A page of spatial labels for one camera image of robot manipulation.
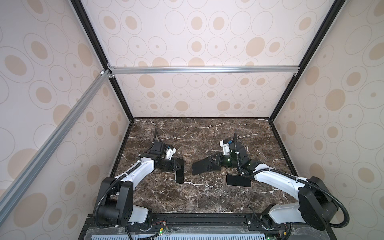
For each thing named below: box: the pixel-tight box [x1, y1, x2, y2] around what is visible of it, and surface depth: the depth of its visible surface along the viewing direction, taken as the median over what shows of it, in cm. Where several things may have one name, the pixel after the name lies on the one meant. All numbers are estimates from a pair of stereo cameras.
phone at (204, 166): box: [192, 157, 222, 176], surface depth 84 cm
